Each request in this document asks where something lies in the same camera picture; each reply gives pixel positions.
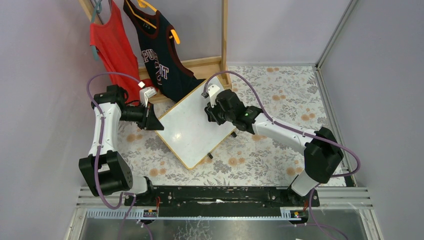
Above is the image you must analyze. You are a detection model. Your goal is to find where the yellow framed whiteboard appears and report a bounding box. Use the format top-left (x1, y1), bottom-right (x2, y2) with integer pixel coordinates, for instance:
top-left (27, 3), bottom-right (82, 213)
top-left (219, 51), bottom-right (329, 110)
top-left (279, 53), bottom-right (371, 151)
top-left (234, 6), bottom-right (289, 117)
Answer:
top-left (156, 76), bottom-right (236, 170)

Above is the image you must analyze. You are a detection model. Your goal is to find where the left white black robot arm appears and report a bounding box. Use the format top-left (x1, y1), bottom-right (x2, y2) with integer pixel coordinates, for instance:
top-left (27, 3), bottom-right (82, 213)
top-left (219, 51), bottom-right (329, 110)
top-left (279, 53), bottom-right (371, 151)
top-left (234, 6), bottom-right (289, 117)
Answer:
top-left (78, 85), bottom-right (164, 197)

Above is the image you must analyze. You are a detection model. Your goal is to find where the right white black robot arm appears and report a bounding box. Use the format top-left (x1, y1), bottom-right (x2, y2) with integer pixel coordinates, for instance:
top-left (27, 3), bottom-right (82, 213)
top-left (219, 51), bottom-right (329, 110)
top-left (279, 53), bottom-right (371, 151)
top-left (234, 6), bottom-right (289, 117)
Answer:
top-left (201, 85), bottom-right (344, 197)

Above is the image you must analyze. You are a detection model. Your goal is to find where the wooden clothes rack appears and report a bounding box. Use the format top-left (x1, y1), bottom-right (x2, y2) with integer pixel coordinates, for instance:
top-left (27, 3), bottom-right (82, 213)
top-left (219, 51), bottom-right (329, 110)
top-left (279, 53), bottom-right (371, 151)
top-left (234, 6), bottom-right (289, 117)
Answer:
top-left (78, 0), bottom-right (232, 104)

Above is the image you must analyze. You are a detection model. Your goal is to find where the navy basketball jersey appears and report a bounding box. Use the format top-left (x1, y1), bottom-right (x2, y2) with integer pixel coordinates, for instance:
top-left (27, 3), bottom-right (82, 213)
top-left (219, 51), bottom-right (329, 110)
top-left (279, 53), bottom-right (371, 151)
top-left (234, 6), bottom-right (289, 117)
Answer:
top-left (123, 0), bottom-right (203, 102)

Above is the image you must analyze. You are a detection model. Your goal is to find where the floral table mat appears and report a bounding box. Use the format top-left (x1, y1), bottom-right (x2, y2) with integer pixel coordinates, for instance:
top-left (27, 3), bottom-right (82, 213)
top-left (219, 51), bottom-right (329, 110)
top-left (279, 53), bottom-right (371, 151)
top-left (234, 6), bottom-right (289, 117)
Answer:
top-left (118, 66), bottom-right (330, 186)

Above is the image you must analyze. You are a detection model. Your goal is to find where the red sleeveless shirt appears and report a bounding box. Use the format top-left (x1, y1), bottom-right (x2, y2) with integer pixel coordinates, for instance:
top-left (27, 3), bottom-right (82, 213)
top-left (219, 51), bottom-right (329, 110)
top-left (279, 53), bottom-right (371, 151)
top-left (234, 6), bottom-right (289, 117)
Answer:
top-left (89, 1), bottom-right (158, 102)

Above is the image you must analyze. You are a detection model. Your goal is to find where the yellow clothes hanger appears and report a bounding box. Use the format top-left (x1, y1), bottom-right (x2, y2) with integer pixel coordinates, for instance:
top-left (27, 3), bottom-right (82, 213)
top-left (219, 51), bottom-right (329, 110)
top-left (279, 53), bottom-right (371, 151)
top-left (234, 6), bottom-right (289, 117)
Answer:
top-left (125, 0), bottom-right (181, 45)

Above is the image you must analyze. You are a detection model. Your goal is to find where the grey blue clothes hanger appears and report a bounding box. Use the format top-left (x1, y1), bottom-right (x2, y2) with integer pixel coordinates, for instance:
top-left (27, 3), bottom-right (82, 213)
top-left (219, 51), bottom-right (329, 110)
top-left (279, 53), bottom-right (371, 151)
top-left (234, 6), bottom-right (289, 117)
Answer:
top-left (90, 0), bottom-right (104, 62)

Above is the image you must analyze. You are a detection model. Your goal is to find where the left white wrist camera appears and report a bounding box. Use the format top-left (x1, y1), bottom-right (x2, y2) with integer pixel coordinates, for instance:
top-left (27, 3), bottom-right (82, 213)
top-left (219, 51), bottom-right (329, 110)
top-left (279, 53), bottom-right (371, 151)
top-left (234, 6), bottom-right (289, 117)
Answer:
top-left (138, 81), bottom-right (157, 107)

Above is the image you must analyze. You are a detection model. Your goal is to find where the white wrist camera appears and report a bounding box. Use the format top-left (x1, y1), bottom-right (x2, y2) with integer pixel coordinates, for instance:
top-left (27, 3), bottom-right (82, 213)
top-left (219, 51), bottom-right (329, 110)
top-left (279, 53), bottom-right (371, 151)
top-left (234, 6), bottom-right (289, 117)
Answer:
top-left (201, 84), bottom-right (223, 102)
top-left (138, 81), bottom-right (157, 107)

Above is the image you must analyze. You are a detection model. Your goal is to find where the whiteboard wire stand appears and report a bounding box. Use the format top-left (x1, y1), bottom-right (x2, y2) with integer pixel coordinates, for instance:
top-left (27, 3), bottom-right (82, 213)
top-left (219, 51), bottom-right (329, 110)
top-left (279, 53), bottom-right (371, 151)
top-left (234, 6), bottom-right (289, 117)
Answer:
top-left (207, 131), bottom-right (237, 159)

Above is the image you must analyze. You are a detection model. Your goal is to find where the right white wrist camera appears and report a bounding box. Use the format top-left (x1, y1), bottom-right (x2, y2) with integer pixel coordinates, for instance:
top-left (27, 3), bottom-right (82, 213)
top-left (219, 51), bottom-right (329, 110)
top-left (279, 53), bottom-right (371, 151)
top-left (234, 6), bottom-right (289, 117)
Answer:
top-left (201, 84), bottom-right (223, 102)

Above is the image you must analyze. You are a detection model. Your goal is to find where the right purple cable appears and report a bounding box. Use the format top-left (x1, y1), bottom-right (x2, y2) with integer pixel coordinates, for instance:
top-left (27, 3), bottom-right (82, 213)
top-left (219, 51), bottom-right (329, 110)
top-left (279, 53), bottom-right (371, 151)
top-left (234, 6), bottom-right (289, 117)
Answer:
top-left (201, 70), bottom-right (362, 240)

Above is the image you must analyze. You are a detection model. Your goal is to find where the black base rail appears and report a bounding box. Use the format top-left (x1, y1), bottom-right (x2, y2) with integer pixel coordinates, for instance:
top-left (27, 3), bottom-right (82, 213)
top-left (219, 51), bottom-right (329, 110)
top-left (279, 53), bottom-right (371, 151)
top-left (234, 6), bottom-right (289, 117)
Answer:
top-left (124, 185), bottom-right (320, 218)

